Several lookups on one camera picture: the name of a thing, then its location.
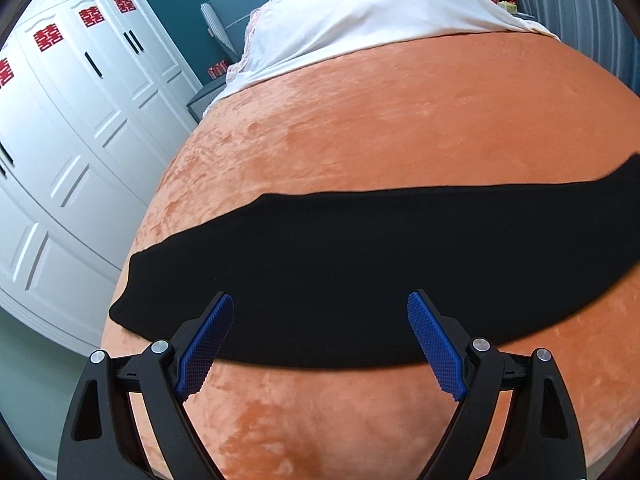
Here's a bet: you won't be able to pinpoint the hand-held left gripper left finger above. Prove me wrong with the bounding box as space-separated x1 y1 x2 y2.
56 291 235 480

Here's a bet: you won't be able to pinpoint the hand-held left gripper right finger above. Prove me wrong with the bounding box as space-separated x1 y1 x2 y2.
407 291 587 480

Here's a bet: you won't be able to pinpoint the black pants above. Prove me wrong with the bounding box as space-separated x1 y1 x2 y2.
108 152 640 372

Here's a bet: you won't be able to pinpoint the orange plush blanket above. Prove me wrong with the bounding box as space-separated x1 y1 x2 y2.
100 30 640 480

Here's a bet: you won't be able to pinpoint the white wardrobe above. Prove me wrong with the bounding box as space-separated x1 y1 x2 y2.
0 0 203 356

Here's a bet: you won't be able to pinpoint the grey-blue nightstand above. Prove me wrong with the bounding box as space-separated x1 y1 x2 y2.
187 85 226 121

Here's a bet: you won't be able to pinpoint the blue bed headboard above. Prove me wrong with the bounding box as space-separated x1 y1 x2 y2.
200 0 488 68

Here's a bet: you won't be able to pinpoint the grey-blue curtain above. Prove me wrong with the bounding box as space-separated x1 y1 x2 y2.
502 0 640 158

